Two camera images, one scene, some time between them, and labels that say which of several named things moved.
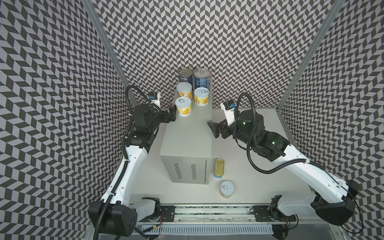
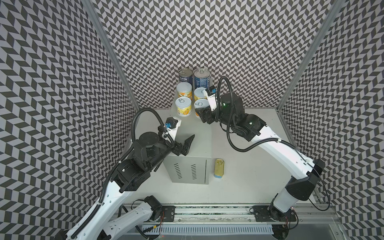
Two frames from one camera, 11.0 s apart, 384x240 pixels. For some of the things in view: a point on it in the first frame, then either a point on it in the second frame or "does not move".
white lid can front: (226, 189) → (199, 103)
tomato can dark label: (186, 75) does not move
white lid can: (201, 95) does not move
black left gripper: (166, 118) → (177, 150)
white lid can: (183, 105) does not move
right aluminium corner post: (336, 8) does not move
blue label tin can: (202, 78) does not move
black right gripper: (223, 129) → (211, 114)
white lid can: (184, 89) does not move
